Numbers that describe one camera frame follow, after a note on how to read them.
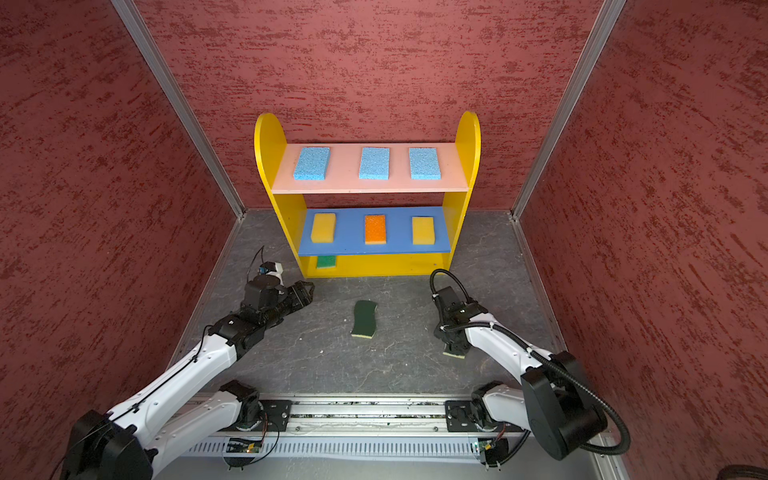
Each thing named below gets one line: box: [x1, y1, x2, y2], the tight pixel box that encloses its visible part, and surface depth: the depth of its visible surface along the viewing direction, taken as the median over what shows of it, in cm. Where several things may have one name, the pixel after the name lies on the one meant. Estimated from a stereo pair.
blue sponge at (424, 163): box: [409, 147, 442, 180], surface depth 76 cm
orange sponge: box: [364, 214, 387, 245], surface depth 97 cm
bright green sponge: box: [317, 255, 337, 268], surface depth 105 cm
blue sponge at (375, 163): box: [359, 147, 390, 180], surface depth 76 cm
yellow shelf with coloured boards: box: [254, 111, 481, 278], surface depth 82 cm
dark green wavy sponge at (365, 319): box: [351, 300, 378, 339], surface depth 92 cm
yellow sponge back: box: [412, 216, 436, 245], surface depth 96 cm
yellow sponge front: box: [310, 213, 336, 243], surface depth 97 cm
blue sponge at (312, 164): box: [293, 147, 331, 181], surface depth 76 cm
